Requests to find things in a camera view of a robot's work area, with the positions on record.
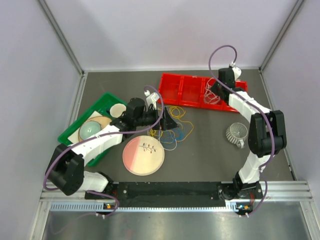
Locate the white cable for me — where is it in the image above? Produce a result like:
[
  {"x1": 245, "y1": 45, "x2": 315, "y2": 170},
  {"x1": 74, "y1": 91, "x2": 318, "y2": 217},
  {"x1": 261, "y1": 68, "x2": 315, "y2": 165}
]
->
[{"x1": 203, "y1": 76, "x2": 222, "y2": 105}]

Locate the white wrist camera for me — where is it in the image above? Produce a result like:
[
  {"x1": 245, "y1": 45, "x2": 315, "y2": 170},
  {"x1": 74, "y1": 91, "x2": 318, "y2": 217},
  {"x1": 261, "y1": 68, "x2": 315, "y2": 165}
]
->
[
  {"x1": 229, "y1": 62, "x2": 242, "y2": 80},
  {"x1": 144, "y1": 90, "x2": 160, "y2": 110}
]

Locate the red divided plastic bin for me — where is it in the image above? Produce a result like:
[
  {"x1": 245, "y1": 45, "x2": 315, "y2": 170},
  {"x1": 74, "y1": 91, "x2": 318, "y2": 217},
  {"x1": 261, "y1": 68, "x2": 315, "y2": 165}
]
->
[{"x1": 158, "y1": 73, "x2": 236, "y2": 113}]

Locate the grey ribbed ceramic mug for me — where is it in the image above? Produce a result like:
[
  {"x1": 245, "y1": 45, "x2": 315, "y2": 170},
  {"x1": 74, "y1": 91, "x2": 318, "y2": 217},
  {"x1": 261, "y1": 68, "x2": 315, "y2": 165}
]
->
[{"x1": 225, "y1": 122, "x2": 249, "y2": 149}]

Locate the small cream cup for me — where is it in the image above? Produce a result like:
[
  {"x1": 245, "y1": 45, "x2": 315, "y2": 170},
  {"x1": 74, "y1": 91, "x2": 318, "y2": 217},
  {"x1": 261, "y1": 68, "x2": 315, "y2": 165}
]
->
[{"x1": 109, "y1": 103, "x2": 127, "y2": 118}]

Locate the pink cream round plate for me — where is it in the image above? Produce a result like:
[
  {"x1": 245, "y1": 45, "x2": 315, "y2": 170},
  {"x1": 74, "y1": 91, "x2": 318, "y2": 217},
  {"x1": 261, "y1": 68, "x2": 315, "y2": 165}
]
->
[{"x1": 122, "y1": 135, "x2": 165, "y2": 176}]

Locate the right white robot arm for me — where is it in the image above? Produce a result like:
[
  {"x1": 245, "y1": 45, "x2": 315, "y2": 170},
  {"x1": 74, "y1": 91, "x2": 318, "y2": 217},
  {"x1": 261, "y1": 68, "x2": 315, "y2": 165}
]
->
[{"x1": 210, "y1": 66, "x2": 287, "y2": 200}]

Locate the grey slotted cable duct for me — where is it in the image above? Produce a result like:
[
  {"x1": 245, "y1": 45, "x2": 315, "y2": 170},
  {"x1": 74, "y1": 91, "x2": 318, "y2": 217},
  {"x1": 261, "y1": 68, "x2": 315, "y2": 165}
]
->
[{"x1": 50, "y1": 201, "x2": 239, "y2": 212}]

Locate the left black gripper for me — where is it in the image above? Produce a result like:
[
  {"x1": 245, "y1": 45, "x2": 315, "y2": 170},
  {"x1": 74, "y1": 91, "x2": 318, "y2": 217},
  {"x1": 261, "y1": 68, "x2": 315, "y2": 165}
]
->
[{"x1": 134, "y1": 106, "x2": 179, "y2": 131}]

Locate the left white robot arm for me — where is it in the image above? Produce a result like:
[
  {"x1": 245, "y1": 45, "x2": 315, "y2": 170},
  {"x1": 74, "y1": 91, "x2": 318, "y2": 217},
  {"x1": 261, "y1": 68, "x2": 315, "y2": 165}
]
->
[{"x1": 44, "y1": 98, "x2": 178, "y2": 199}]

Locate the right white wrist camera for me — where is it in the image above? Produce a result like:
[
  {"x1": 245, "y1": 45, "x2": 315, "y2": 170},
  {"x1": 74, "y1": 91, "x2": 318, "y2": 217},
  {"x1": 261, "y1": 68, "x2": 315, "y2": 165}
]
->
[{"x1": 229, "y1": 62, "x2": 242, "y2": 80}]

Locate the green plastic tray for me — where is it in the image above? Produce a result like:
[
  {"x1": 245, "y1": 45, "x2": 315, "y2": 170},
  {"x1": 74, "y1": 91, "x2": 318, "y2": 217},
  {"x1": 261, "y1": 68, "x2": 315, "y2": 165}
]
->
[{"x1": 58, "y1": 92, "x2": 126, "y2": 167}]

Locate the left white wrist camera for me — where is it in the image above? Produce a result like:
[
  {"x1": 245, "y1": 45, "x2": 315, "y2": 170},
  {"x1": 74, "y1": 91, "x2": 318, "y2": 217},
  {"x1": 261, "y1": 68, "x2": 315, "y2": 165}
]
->
[{"x1": 144, "y1": 90, "x2": 160, "y2": 110}]

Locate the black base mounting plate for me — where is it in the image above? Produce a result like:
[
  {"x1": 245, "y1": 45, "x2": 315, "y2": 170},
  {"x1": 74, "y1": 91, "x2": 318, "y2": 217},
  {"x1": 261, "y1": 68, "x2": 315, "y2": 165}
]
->
[{"x1": 84, "y1": 181, "x2": 263, "y2": 207}]

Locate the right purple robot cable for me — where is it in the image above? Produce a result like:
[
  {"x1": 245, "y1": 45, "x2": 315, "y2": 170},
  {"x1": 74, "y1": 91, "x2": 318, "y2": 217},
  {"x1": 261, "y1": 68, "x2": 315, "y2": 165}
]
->
[{"x1": 208, "y1": 44, "x2": 278, "y2": 218}]

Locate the pale green bowl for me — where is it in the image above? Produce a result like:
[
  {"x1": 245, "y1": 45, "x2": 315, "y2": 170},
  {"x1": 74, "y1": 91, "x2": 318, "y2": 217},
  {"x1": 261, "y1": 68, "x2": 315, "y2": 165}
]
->
[{"x1": 78, "y1": 120, "x2": 101, "y2": 140}]

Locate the yellow cable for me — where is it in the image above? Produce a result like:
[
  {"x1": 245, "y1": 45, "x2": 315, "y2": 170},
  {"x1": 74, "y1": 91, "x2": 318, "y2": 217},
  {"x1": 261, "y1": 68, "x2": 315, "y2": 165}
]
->
[{"x1": 147, "y1": 104, "x2": 195, "y2": 146}]

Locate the round wooden board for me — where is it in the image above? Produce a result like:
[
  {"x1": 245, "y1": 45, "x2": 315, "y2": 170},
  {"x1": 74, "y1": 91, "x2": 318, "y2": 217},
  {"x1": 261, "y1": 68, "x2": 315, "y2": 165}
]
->
[{"x1": 88, "y1": 116, "x2": 112, "y2": 130}]

